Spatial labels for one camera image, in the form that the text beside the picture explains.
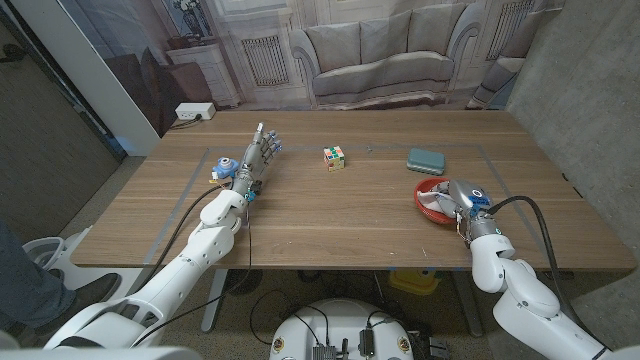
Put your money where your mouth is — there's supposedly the white power strip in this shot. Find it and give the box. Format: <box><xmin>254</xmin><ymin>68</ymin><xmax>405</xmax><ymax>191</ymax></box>
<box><xmin>174</xmin><ymin>102</ymin><xmax>217</xmax><ymax>121</ymax></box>

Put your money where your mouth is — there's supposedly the white plastic stand base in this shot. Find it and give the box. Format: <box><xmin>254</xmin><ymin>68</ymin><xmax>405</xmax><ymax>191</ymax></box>
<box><xmin>18</xmin><ymin>225</ymin><xmax>119</xmax><ymax>291</ymax></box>

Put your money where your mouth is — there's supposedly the white paper towel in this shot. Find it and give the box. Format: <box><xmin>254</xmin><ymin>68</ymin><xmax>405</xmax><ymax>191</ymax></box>
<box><xmin>418</xmin><ymin>182</ymin><xmax>456</xmax><ymax>214</ymax></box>

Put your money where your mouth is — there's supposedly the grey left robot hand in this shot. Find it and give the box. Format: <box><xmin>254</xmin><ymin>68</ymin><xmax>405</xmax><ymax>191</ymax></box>
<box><xmin>229</xmin><ymin>122</ymin><xmax>283</xmax><ymax>201</ymax></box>

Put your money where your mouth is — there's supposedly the white table leg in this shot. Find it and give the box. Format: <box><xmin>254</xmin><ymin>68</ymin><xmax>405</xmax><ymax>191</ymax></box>
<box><xmin>200</xmin><ymin>268</ymin><xmax>229</xmax><ymax>334</ymax></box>

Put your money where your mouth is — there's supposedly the teal rounded sponge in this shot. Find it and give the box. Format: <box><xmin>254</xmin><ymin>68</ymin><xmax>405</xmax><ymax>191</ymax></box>
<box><xmin>405</xmin><ymin>147</ymin><xmax>447</xmax><ymax>176</ymax></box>

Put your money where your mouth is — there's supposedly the dark leather shoe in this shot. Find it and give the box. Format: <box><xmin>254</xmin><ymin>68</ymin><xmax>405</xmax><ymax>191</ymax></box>
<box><xmin>37</xmin><ymin>272</ymin><xmax>121</xmax><ymax>331</ymax></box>

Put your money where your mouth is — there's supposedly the yellow object under table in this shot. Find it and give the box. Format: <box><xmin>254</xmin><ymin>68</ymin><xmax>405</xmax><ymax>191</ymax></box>
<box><xmin>388</xmin><ymin>268</ymin><xmax>441</xmax><ymax>296</ymax></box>

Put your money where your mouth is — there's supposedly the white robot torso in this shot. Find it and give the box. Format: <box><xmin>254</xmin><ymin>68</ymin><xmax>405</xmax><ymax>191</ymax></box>
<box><xmin>269</xmin><ymin>298</ymin><xmax>415</xmax><ymax>360</ymax></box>

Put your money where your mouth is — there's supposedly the black round floor grille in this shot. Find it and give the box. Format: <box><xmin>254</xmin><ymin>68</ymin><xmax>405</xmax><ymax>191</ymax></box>
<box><xmin>224</xmin><ymin>269</ymin><xmax>264</xmax><ymax>296</ymax></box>

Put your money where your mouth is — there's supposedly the grey table leg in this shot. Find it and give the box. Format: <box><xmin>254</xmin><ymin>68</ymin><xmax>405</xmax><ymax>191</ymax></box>
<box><xmin>452</xmin><ymin>269</ymin><xmax>485</xmax><ymax>338</ymax></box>

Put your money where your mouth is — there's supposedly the printed living room backdrop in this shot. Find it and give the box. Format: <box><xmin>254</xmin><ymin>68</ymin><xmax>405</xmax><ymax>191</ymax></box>
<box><xmin>57</xmin><ymin>0</ymin><xmax>566</xmax><ymax>136</ymax></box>

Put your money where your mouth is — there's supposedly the person's leg in jeans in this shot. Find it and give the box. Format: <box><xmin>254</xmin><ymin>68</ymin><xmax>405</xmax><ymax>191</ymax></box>
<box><xmin>0</xmin><ymin>224</ymin><xmax>76</xmax><ymax>331</ymax></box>

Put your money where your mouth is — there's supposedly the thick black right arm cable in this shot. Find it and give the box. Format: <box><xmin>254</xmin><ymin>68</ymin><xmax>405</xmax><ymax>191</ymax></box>
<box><xmin>485</xmin><ymin>194</ymin><xmax>611</xmax><ymax>354</ymax></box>

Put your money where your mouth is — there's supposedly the colourful puzzle cube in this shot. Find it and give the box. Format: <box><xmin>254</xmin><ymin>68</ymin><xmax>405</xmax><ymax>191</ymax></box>
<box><xmin>322</xmin><ymin>145</ymin><xmax>347</xmax><ymax>173</ymax></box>

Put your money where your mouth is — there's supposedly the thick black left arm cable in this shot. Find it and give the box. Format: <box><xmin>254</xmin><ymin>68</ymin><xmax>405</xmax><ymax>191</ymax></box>
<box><xmin>134</xmin><ymin>183</ymin><xmax>230</xmax><ymax>296</ymax></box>

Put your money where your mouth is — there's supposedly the black power strip cable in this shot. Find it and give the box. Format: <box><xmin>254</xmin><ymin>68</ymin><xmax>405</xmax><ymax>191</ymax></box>
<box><xmin>169</xmin><ymin>113</ymin><xmax>204</xmax><ymax>131</ymax></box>

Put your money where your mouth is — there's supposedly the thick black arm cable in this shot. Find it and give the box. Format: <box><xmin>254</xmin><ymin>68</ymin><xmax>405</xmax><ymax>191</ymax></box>
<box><xmin>134</xmin><ymin>183</ymin><xmax>230</xmax><ymax>296</ymax></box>
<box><xmin>485</xmin><ymin>194</ymin><xmax>611</xmax><ymax>354</ymax></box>

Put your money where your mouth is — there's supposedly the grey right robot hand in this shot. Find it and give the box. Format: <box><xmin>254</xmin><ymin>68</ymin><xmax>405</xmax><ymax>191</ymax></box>
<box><xmin>434</xmin><ymin>178</ymin><xmax>501</xmax><ymax>244</ymax></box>

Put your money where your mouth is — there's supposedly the red bowl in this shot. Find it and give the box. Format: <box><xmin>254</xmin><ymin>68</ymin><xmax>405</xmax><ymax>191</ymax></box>
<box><xmin>413</xmin><ymin>177</ymin><xmax>469</xmax><ymax>225</ymax></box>

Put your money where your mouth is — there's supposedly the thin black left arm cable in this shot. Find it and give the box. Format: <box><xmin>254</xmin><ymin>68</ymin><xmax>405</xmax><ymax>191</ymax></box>
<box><xmin>132</xmin><ymin>199</ymin><xmax>254</xmax><ymax>348</ymax></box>

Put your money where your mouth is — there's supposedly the blue toy camera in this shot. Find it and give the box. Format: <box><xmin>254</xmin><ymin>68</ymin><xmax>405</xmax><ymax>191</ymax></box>
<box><xmin>212</xmin><ymin>156</ymin><xmax>240</xmax><ymax>180</ymax></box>

